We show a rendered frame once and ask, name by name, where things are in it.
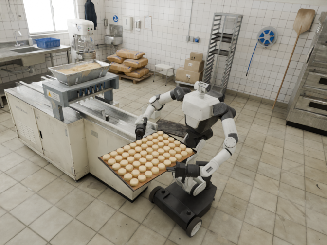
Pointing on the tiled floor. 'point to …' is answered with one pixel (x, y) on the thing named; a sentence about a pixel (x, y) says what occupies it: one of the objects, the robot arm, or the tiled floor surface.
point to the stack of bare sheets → (172, 128)
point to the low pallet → (131, 77)
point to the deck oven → (311, 87)
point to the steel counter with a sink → (27, 60)
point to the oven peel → (306, 15)
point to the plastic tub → (153, 113)
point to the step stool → (165, 71)
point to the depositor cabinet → (52, 131)
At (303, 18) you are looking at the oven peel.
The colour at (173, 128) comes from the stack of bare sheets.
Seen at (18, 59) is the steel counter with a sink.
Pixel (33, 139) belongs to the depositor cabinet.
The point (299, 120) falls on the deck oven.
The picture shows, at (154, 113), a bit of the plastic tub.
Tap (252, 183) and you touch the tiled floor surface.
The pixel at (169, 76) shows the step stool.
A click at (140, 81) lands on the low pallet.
